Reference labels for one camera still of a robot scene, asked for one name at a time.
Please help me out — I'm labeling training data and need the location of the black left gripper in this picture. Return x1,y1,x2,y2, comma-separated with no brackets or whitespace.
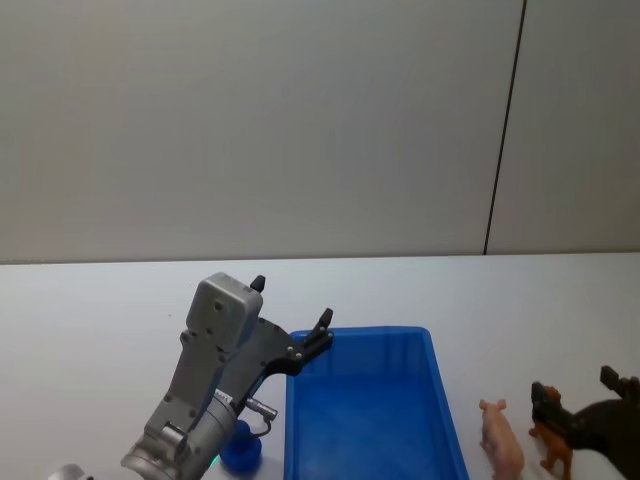
218,274,336,410

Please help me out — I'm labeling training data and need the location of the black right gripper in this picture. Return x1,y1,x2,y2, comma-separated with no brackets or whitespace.
530,365,640,479

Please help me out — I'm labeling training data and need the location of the brown toy dog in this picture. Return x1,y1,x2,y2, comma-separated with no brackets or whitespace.
529,383,576,480

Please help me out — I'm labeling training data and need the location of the pink toy pig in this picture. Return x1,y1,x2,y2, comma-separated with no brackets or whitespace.
478,397,527,480

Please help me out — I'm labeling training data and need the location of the blue plastic bin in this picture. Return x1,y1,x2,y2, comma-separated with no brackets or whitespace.
283,326,472,480

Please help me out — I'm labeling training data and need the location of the small blue plastic toy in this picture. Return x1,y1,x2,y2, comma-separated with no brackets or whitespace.
219,419,263,473

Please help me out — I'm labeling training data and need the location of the thin cable with silver plug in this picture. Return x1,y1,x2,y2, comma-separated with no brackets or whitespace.
244,397,279,441

